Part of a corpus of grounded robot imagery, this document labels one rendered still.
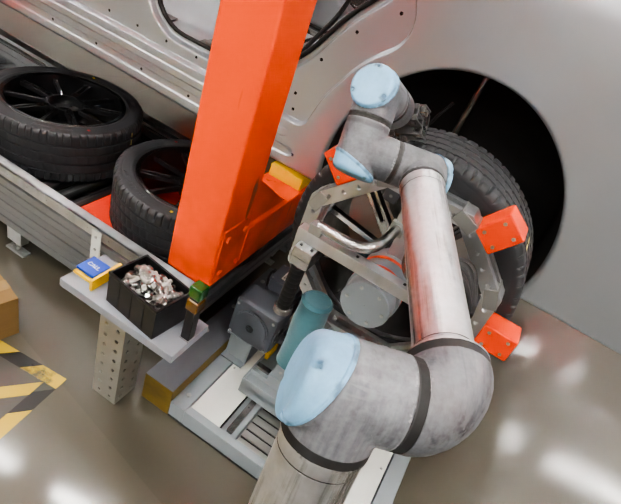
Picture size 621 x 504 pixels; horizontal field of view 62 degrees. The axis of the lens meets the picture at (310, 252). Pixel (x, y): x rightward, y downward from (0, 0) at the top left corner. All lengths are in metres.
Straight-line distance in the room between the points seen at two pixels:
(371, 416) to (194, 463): 1.33
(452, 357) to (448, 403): 0.07
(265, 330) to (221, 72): 0.88
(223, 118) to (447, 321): 0.84
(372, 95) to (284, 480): 0.70
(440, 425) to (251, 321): 1.25
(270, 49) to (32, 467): 1.37
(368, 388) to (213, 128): 0.95
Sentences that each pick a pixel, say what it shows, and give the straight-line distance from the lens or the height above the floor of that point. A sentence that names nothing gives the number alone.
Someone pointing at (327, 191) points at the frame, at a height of 0.99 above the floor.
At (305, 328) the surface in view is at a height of 0.67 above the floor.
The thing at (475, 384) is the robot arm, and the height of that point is 1.21.
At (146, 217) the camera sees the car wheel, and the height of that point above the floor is 0.46.
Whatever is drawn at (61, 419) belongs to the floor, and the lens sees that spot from 1.92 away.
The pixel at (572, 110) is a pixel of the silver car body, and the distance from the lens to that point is 1.61.
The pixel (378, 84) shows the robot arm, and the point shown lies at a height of 1.33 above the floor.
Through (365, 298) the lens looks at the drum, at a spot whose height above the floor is 0.87.
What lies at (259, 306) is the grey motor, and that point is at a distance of 1.78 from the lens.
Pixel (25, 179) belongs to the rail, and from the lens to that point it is 2.21.
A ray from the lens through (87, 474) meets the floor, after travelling 1.83.
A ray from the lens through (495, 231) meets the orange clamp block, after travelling 1.23.
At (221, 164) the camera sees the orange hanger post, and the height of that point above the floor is 0.94.
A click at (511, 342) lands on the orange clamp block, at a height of 0.88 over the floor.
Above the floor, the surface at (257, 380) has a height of 0.15.
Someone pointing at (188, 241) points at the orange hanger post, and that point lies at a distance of 1.57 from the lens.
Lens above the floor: 1.61
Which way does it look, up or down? 35 degrees down
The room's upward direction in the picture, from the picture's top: 22 degrees clockwise
